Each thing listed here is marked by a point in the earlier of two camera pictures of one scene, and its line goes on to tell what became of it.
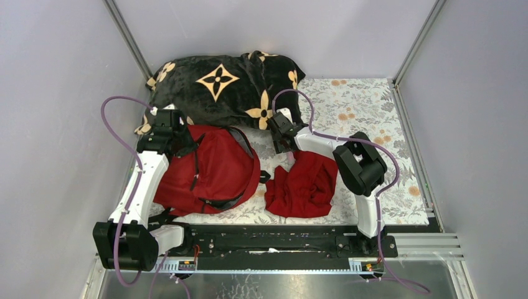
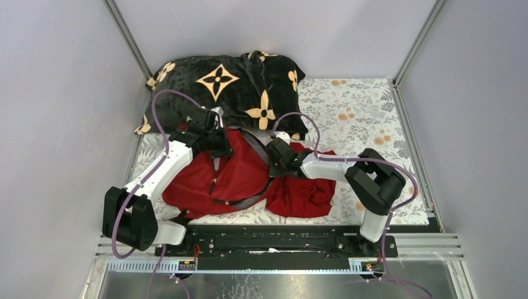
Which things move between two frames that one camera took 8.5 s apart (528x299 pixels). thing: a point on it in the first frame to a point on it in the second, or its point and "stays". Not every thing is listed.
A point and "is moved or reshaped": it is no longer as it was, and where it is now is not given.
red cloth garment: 306,190 stays
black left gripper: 181,146 to 220,144
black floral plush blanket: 236,91 stays
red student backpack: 220,170 is moved or reshaped
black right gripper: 278,148 to 273,172
